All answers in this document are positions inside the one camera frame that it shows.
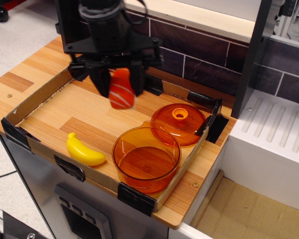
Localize orange transparent plastic pot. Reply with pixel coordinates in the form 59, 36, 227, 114
112, 121, 181, 195

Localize yellow toy banana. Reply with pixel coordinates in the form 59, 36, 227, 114
66, 132, 106, 166

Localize dark grey vertical pillar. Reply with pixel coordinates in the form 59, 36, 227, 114
231, 0, 272, 119

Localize orange salmon sushi toy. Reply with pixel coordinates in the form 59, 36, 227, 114
109, 68, 136, 110

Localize white dish drainer sink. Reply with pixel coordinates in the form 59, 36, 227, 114
221, 91, 299, 210

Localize orange transparent pot lid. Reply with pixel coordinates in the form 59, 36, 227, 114
151, 103, 207, 147

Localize grey toy oven front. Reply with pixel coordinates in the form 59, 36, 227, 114
0, 136, 169, 239

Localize black vertical post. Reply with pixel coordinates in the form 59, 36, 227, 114
55, 0, 93, 53

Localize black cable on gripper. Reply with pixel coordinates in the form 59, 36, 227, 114
123, 0, 149, 25

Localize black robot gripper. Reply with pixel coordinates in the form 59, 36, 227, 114
67, 9, 163, 98

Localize black caster wheel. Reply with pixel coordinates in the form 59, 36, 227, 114
0, 6, 9, 22

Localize cardboard fence with black tape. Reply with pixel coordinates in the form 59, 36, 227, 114
1, 55, 236, 221

